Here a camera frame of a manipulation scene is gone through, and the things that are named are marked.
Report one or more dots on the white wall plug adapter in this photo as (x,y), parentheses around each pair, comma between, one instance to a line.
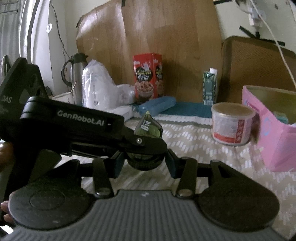
(255,18)

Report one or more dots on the wooden board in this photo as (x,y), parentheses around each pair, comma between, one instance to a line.
(185,33)

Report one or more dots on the blue glasses case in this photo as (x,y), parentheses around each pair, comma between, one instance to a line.
(157,106)

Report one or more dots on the red snack box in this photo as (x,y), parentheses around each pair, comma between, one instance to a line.
(148,71)

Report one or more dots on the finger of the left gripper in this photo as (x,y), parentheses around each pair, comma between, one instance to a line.
(107,141)

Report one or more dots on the person left hand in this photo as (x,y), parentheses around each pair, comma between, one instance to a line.
(6,168)

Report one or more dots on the white enamel mug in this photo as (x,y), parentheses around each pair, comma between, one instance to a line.
(66,97)

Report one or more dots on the pink gold tin box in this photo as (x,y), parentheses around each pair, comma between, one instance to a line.
(275,140)

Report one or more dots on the small teal tissue packet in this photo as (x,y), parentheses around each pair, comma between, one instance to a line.
(281,117)

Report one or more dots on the green drink carton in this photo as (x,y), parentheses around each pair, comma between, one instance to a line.
(210,87)

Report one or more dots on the teal mat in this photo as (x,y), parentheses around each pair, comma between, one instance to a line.
(182,109)

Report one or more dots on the brown woven chair mat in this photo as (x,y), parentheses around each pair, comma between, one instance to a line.
(248,61)

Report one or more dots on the Doraemon cups in plastic bag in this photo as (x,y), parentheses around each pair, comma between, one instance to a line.
(100,92)

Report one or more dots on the patterned beige tablecloth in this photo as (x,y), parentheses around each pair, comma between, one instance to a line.
(195,141)

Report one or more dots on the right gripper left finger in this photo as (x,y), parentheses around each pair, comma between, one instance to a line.
(103,170)

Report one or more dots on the white tissue pack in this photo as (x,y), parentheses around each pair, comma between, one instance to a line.
(125,111)

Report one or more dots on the round food can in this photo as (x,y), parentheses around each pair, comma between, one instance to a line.
(231,123)

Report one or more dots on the steel thermos jug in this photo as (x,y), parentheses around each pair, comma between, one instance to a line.
(78,62)

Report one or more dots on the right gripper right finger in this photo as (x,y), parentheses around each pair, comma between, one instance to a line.
(184,169)

